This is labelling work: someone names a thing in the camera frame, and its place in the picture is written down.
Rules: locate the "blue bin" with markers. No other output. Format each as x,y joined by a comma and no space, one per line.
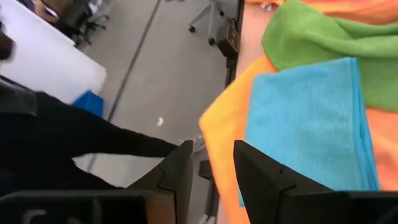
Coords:
90,102

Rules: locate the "person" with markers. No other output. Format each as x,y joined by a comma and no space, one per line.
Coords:
49,9

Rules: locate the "white table top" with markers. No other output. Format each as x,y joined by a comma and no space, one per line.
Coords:
46,62

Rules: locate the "orange microfiber towel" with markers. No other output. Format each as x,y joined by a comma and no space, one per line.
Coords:
227,124
357,11

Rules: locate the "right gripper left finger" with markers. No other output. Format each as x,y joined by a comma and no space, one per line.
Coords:
177,174

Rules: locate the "black office chair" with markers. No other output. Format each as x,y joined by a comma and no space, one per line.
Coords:
84,18

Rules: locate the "blue microfiber towel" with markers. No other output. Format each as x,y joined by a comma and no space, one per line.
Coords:
311,124

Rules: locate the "green microfiber towel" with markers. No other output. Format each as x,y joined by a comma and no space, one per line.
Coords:
311,37

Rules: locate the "grey office chair base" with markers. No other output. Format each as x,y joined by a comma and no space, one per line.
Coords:
211,15

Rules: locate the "black table-level camera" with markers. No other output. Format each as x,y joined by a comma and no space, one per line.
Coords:
230,39

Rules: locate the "white paper scrap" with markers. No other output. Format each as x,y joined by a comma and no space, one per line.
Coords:
160,121

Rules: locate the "black metal table frame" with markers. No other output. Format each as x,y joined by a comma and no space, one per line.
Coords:
231,71

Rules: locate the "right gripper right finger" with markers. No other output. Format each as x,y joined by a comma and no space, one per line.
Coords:
261,177

